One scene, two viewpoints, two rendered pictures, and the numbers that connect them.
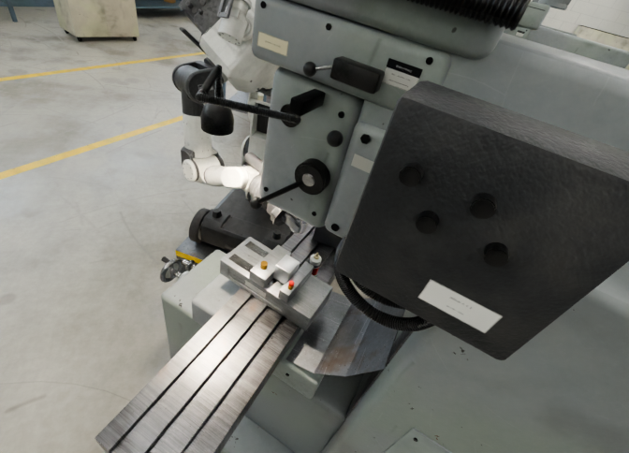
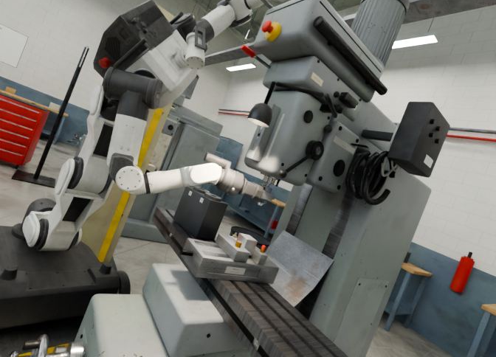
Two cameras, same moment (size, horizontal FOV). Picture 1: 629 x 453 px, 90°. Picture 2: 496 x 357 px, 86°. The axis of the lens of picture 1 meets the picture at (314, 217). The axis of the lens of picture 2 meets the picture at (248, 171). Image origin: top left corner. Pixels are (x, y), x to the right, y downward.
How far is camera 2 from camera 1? 1.07 m
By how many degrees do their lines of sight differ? 63
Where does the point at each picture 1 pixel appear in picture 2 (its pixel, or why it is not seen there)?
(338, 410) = not seen: hidden behind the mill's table
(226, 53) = (171, 72)
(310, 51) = (330, 87)
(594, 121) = (381, 123)
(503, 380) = (387, 216)
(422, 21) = (362, 87)
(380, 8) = (354, 79)
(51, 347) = not seen: outside the picture
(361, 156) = (337, 136)
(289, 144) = (303, 133)
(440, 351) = (375, 215)
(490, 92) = (367, 113)
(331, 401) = not seen: hidden behind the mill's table
